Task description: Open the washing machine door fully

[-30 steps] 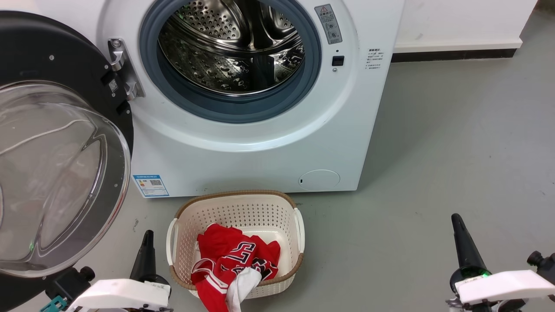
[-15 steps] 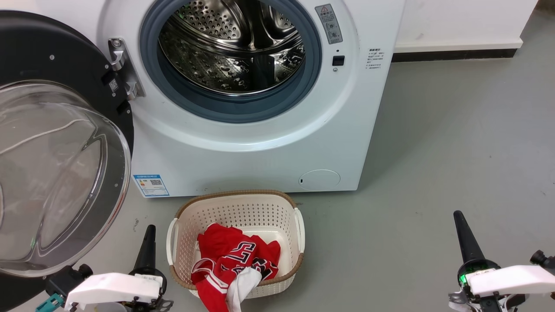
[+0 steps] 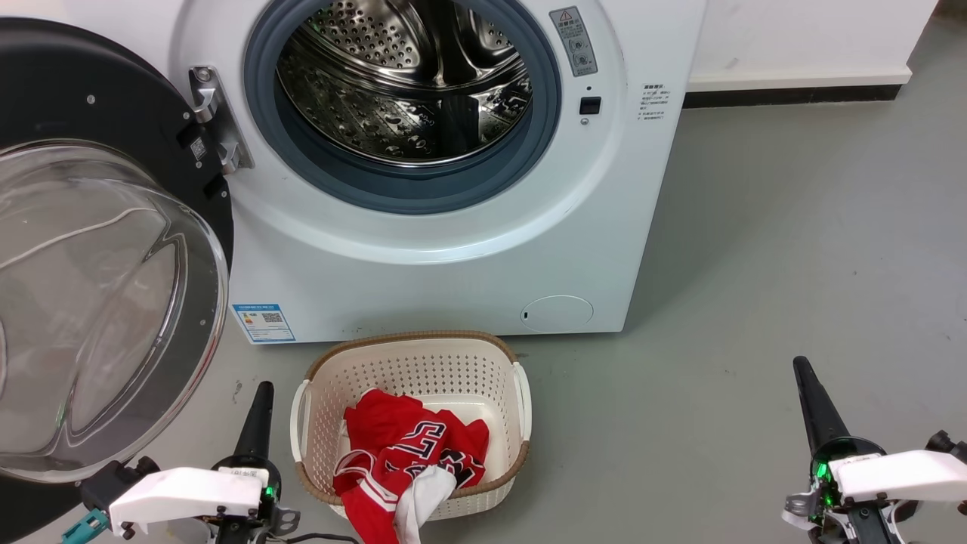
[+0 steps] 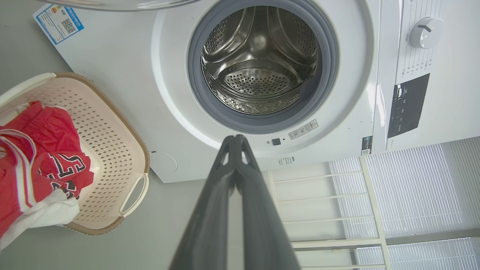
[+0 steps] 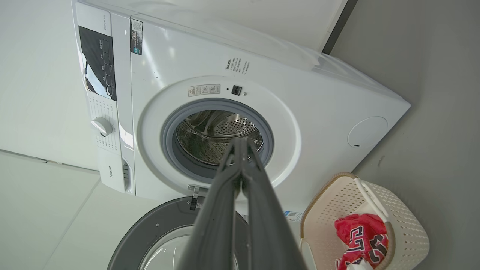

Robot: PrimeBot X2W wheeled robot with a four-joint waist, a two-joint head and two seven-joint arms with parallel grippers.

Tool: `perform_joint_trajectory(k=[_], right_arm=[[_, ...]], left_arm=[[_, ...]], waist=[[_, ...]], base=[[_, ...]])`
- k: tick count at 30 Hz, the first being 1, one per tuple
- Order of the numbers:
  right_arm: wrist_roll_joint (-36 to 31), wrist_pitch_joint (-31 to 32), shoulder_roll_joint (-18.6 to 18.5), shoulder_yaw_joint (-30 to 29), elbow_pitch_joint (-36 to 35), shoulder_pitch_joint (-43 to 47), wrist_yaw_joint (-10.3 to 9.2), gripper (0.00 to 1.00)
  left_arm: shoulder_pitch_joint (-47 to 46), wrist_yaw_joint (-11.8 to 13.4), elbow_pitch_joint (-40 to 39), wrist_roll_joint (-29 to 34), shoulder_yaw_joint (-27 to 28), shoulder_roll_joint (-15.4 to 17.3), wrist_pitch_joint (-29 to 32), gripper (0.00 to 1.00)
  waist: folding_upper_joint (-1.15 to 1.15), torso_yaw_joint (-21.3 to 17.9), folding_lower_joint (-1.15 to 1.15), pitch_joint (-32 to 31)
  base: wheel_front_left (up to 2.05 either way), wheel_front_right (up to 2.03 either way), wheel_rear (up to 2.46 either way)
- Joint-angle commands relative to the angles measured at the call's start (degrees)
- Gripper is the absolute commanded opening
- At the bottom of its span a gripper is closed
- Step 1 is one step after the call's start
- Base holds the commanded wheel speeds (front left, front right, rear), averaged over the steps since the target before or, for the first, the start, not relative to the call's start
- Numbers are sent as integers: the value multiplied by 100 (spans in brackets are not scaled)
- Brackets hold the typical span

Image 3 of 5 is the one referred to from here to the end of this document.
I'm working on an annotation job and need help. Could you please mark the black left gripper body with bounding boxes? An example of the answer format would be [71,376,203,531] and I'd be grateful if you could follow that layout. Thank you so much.
[213,455,301,544]

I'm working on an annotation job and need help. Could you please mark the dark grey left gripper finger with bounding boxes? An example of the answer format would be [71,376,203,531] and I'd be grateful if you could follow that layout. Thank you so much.
[252,382,275,460]
[233,382,266,460]

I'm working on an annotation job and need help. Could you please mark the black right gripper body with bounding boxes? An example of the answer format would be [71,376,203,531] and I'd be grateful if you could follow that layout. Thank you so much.
[782,438,919,544]

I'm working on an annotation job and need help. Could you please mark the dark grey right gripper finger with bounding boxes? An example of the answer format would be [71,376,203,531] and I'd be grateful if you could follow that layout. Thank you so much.
[793,357,832,454]
[802,357,853,448]

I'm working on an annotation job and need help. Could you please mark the black round glass washer door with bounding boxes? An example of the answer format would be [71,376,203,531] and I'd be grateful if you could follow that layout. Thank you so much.
[0,17,235,544]

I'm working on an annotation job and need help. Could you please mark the white front-load washing machine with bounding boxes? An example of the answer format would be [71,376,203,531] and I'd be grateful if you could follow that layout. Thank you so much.
[170,0,709,345]

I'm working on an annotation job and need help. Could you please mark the metal door hinge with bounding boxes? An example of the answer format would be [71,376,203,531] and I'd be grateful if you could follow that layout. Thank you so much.
[187,66,254,176]

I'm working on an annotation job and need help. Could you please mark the blue energy label sticker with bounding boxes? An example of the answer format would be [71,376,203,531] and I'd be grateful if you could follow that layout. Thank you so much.
[231,304,296,345]

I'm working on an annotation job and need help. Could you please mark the red basketball jersey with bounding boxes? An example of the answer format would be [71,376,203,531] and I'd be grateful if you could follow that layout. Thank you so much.
[332,388,490,544]

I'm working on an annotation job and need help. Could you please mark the cream perforated laundry basket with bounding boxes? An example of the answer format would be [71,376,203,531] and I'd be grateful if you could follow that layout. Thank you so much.
[290,330,533,522]

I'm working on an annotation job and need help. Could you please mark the round white filter cover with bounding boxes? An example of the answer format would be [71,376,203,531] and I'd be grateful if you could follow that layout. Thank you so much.
[521,295,595,333]

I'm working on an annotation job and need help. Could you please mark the black baseboard strip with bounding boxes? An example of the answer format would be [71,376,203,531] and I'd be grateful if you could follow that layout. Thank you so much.
[684,85,904,110]

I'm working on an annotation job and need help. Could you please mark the stainless steel washer drum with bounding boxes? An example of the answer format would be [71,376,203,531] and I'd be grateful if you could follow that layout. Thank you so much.
[276,0,533,168]

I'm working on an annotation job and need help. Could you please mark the grey warning sticker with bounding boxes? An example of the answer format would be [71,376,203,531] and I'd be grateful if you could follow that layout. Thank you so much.
[549,6,598,78]

